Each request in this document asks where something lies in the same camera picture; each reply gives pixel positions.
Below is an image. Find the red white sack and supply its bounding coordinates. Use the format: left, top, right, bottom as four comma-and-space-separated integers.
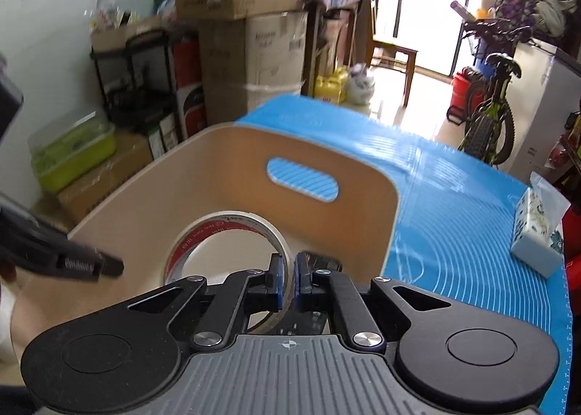
172, 36, 207, 138

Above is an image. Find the black remote control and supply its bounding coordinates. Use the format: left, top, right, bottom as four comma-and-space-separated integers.
272, 250, 343, 338

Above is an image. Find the beige plastic storage basket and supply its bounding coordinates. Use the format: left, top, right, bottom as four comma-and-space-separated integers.
10, 121, 399, 352

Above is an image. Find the dark wooden side table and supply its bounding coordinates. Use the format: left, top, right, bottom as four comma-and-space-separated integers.
306, 0, 364, 98

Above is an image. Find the small white plastic bag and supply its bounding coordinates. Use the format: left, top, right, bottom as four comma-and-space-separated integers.
346, 63, 377, 104

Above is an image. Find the blue silicone baking mat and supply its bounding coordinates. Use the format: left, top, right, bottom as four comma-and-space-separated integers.
236, 94, 570, 415

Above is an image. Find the yellow plastic jug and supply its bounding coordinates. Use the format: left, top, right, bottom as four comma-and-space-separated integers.
314, 70, 350, 106

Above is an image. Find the white chest freezer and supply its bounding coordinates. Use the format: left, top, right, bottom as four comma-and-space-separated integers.
501, 40, 581, 184

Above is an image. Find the white tissue box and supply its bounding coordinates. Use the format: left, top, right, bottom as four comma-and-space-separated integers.
511, 172, 573, 278

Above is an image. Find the shallow cardboard box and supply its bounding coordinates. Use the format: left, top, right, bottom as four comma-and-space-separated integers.
90, 17, 164, 52

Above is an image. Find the brown cardboard box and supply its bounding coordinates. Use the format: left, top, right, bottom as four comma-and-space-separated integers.
57, 131, 155, 225

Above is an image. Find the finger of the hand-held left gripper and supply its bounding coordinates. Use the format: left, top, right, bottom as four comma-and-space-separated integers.
0, 194, 125, 282

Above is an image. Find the large taped cardboard box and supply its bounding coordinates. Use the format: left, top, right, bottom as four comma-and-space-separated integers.
198, 11, 309, 125

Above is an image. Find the black metal rack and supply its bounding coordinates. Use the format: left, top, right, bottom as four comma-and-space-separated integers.
90, 29, 182, 148

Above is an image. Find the green container with clear lid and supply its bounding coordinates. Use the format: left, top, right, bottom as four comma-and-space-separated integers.
27, 110, 116, 193

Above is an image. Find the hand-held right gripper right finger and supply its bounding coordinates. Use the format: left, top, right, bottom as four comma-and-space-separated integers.
294, 253, 452, 351

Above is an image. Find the clear tape roll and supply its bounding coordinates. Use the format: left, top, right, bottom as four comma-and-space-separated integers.
162, 210, 293, 334

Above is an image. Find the window with dark frame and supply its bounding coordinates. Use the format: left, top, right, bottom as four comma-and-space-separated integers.
381, 0, 552, 80

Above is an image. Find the black green bicycle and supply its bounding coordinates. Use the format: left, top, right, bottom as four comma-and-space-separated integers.
447, 1, 534, 166

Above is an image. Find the wooden chair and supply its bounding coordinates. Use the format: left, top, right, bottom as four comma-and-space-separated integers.
367, 0, 419, 107

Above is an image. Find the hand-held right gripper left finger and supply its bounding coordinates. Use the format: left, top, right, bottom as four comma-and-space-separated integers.
127, 253, 293, 348

